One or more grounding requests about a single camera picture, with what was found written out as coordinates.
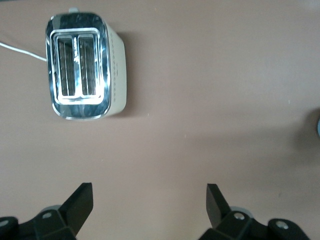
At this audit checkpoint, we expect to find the white chrome toaster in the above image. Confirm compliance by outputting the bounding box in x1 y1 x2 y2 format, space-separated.
45 6 128 121

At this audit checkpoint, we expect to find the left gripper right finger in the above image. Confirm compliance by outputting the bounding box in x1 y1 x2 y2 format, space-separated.
198 183 311 240

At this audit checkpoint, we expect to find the white power cable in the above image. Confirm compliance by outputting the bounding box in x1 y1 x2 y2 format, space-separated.
0 41 48 62

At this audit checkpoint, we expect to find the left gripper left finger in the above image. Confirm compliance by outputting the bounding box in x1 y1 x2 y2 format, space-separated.
0 182 94 240

